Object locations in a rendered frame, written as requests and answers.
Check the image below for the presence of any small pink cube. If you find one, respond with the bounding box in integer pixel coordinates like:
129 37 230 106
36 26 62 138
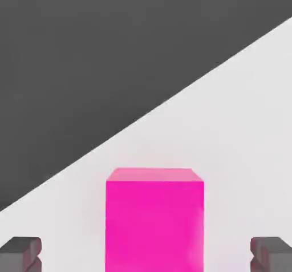
105 167 205 272

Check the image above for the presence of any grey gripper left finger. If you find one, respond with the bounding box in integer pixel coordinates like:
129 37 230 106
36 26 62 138
0 236 43 272

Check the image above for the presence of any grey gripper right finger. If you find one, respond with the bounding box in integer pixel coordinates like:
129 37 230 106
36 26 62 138
250 236 292 272

